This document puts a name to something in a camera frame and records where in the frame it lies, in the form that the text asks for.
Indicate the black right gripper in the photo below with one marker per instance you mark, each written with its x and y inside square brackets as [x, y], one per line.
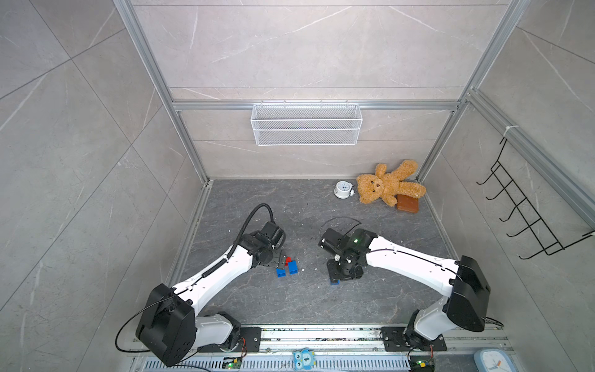
[334, 274]

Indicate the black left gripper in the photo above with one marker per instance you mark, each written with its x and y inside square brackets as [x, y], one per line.
[280, 259]

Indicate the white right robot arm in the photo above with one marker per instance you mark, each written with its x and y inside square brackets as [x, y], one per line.
[464, 290]

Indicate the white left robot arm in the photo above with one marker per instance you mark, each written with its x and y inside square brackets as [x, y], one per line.
[171, 324]

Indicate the white alarm clock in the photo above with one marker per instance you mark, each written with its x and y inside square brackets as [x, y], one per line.
[343, 190]

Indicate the brown leather wallet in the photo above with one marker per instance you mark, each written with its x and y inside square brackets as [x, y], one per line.
[407, 204]

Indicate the brown teddy bear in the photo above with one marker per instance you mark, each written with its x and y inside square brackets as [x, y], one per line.
[387, 186]

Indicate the blue owl figurine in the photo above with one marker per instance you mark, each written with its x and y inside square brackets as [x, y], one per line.
[304, 360]

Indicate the white blue desk clock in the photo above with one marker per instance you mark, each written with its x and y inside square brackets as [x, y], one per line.
[493, 360]

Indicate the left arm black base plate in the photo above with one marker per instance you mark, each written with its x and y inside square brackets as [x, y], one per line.
[247, 339]

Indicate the white wire mesh basket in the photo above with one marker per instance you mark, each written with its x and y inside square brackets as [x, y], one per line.
[306, 124]

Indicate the black wire hook rack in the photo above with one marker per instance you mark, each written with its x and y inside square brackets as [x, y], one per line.
[531, 218]

